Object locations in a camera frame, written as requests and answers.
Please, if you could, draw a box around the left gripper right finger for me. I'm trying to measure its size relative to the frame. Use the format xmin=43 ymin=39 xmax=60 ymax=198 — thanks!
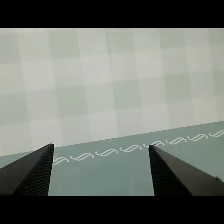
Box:
xmin=148 ymin=144 xmax=224 ymax=197

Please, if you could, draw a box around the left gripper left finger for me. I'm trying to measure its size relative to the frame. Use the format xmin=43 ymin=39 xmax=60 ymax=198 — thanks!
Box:
xmin=0 ymin=143 xmax=55 ymax=197

